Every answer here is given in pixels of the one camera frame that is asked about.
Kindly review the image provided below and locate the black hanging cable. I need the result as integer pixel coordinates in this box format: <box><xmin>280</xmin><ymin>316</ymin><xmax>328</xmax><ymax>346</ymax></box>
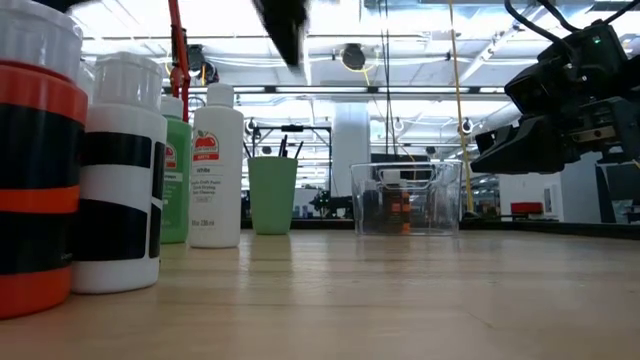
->
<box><xmin>378</xmin><ymin>0</ymin><xmax>401</xmax><ymax>162</ymax></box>

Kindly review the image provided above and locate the red bench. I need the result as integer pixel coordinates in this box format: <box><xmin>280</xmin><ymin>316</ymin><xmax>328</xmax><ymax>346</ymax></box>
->
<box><xmin>509</xmin><ymin>201</ymin><xmax>545</xmax><ymax>221</ymax></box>

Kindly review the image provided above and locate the clear plastic bin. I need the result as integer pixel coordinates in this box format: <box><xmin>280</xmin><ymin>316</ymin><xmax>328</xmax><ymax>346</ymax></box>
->
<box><xmin>349</xmin><ymin>160</ymin><xmax>464</xmax><ymax>237</ymax></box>

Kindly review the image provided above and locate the black background camera stand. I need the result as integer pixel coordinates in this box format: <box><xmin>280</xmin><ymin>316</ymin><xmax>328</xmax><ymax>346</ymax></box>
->
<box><xmin>252</xmin><ymin>124</ymin><xmax>334</xmax><ymax>199</ymax></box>

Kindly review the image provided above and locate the black aluminium table frame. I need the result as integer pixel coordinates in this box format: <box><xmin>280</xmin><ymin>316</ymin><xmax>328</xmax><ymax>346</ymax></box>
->
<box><xmin>240</xmin><ymin>218</ymin><xmax>640</xmax><ymax>242</ymax></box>

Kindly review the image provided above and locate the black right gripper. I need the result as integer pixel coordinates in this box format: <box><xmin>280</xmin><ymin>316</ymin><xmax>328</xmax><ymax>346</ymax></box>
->
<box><xmin>469</xmin><ymin>94</ymin><xmax>640</xmax><ymax>175</ymax></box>

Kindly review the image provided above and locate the green plastic cup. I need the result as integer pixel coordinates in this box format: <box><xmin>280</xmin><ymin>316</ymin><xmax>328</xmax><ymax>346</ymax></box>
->
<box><xmin>247</xmin><ymin>156</ymin><xmax>300</xmax><ymax>237</ymax></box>

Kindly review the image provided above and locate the white square column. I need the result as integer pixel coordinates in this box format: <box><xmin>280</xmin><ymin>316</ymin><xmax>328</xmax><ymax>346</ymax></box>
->
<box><xmin>332</xmin><ymin>102</ymin><xmax>372</xmax><ymax>199</ymax></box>

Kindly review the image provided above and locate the yellow hanging cable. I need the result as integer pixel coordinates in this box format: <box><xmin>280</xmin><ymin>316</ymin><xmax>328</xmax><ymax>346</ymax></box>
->
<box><xmin>447</xmin><ymin>0</ymin><xmax>476</xmax><ymax>216</ymax></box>

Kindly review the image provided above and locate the black background monitor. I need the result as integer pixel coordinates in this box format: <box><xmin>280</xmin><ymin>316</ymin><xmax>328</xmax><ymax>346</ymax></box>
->
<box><xmin>594</xmin><ymin>164</ymin><xmax>640</xmax><ymax>225</ymax></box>

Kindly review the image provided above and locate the red desk lamp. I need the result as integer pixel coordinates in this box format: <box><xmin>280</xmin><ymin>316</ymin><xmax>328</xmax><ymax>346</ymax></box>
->
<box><xmin>167</xmin><ymin>0</ymin><xmax>194</xmax><ymax>124</ymax></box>

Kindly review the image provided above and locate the small orange paint bottle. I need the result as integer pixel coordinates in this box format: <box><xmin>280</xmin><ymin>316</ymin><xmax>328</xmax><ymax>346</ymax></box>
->
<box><xmin>378</xmin><ymin>168</ymin><xmax>413</xmax><ymax>236</ymax></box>
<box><xmin>0</xmin><ymin>0</ymin><xmax>89</xmax><ymax>320</ymax></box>

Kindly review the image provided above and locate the large green paint bottle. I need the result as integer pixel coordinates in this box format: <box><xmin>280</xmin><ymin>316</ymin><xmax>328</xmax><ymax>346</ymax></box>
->
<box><xmin>159</xmin><ymin>96</ymin><xmax>194</xmax><ymax>245</ymax></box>

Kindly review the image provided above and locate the black background robot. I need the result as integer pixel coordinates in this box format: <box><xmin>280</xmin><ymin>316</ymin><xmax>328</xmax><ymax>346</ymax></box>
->
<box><xmin>309</xmin><ymin>191</ymin><xmax>354</xmax><ymax>220</ymax></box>

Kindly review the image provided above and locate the large white paint bottle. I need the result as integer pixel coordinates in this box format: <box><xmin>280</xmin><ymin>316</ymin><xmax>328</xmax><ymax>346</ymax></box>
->
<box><xmin>188</xmin><ymin>82</ymin><xmax>246</xmax><ymax>250</ymax></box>

